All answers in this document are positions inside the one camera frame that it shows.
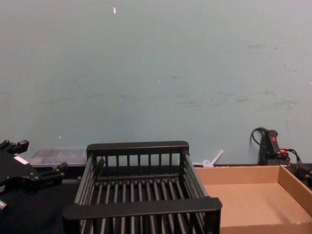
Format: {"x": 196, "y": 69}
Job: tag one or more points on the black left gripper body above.
{"x": 14, "y": 170}

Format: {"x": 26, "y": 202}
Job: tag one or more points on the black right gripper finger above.
{"x": 308, "y": 179}

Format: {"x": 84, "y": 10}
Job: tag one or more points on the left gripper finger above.
{"x": 22, "y": 145}
{"x": 50, "y": 176}

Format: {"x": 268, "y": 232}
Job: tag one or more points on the clear plastic case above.
{"x": 58, "y": 156}

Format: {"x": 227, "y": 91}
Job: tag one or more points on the shallow brown cardboard tray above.
{"x": 246, "y": 202}

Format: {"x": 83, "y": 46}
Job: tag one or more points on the black rack with steel bars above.
{"x": 136, "y": 195}

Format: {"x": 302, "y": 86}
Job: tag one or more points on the white three-armed plastic piece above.
{"x": 209, "y": 163}

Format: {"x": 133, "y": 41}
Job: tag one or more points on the plain pale wall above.
{"x": 156, "y": 73}

